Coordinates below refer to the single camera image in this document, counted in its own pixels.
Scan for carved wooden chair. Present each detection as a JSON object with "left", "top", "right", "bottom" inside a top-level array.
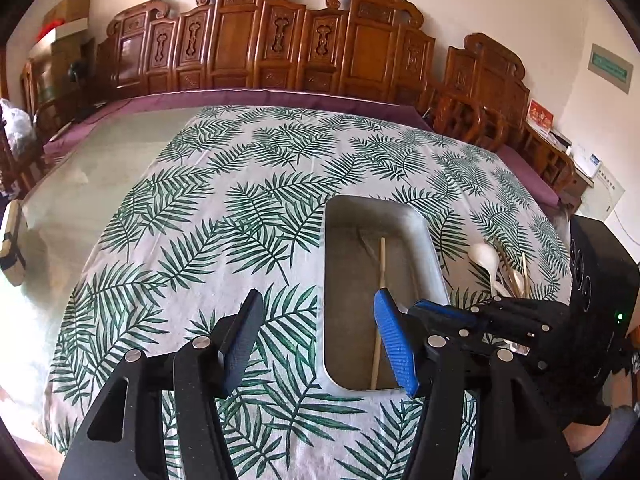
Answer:
[
  {"left": 300, "top": 0, "right": 437, "bottom": 103},
  {"left": 175, "top": 0, "right": 307, "bottom": 92},
  {"left": 442, "top": 32, "right": 532, "bottom": 126}
]

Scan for green leaf print tablecloth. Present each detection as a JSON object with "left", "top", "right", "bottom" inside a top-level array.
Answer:
[{"left": 42, "top": 105, "right": 573, "bottom": 480}]

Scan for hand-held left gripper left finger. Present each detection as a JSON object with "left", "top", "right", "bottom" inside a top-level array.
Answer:
[{"left": 57, "top": 289, "right": 264, "bottom": 480}]

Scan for white wall panel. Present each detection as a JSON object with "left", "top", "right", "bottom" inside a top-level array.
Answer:
[{"left": 592, "top": 162, "right": 627, "bottom": 222}]

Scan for cardboard boxes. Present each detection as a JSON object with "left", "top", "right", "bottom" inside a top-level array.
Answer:
[{"left": 37, "top": 0, "right": 92, "bottom": 43}]

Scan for rectangular metal tray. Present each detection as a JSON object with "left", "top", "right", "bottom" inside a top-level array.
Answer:
[{"left": 322, "top": 195, "right": 451, "bottom": 393}]

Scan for wooden cabinet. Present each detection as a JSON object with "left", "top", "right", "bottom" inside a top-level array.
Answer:
[{"left": 20, "top": 37, "right": 97, "bottom": 128}]

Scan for brown wooden chopstick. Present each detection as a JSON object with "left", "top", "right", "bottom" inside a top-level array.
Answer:
[
  {"left": 492, "top": 240, "right": 518, "bottom": 298},
  {"left": 502, "top": 257, "right": 526, "bottom": 301}
]

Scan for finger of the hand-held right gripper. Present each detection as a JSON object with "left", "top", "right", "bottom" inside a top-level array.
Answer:
[
  {"left": 407, "top": 300, "right": 538, "bottom": 361},
  {"left": 472, "top": 296, "right": 571, "bottom": 336}
]

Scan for red card on sideboard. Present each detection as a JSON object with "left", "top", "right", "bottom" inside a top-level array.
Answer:
[{"left": 527, "top": 100, "right": 556, "bottom": 132}]

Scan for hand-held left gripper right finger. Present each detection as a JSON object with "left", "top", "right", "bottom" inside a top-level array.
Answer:
[{"left": 374, "top": 287, "right": 581, "bottom": 480}]

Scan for wooden side table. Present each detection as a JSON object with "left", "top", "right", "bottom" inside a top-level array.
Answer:
[{"left": 520, "top": 125, "right": 577, "bottom": 198}]

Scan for white box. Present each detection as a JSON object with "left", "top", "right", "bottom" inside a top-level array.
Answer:
[{"left": 570, "top": 144, "right": 602, "bottom": 179}]

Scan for white wall cable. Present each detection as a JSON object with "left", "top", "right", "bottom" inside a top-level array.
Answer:
[{"left": 612, "top": 210, "right": 640, "bottom": 247}]

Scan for round-arm wooden armchair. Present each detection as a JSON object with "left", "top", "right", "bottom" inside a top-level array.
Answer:
[{"left": 425, "top": 85, "right": 507, "bottom": 152}]

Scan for white plastic bag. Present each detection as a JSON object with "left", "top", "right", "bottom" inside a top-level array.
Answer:
[{"left": 0, "top": 99, "right": 37, "bottom": 159}]

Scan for green wall sign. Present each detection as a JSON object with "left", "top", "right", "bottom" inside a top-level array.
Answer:
[{"left": 587, "top": 42, "right": 634, "bottom": 94}]

